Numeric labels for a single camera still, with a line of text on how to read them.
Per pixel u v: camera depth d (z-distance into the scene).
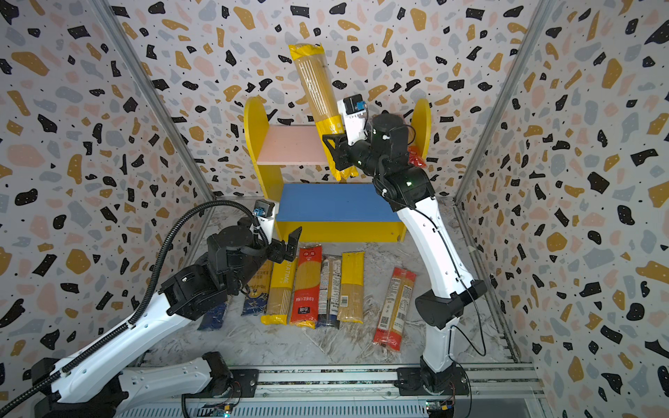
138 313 0.40
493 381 0.76
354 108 0.49
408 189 0.45
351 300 0.88
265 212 0.51
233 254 0.44
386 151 0.44
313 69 0.54
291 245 0.58
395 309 0.86
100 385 0.40
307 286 0.88
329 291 0.90
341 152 0.54
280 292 0.90
